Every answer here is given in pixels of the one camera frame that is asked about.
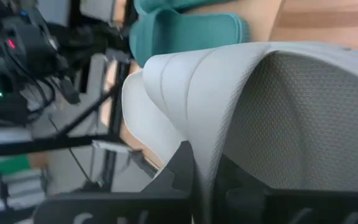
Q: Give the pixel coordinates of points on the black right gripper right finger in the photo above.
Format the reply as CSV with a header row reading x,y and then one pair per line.
x,y
238,186

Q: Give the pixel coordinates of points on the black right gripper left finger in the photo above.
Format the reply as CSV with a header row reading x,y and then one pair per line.
x,y
176,174

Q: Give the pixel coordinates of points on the white foam slide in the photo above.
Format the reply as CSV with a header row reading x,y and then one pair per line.
x,y
275,118
148,124

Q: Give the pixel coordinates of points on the green foam slide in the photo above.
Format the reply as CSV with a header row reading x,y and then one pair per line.
x,y
172,3
185,34

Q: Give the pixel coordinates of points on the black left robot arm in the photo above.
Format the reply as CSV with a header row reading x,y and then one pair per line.
x,y
26,56

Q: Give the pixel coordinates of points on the wooden shelf board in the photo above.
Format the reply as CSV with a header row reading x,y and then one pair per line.
x,y
322,18

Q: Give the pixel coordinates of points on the green box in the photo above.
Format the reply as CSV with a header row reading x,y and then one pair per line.
x,y
12,165

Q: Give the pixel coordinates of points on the black metal stand frame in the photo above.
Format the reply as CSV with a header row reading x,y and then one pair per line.
x,y
73,124

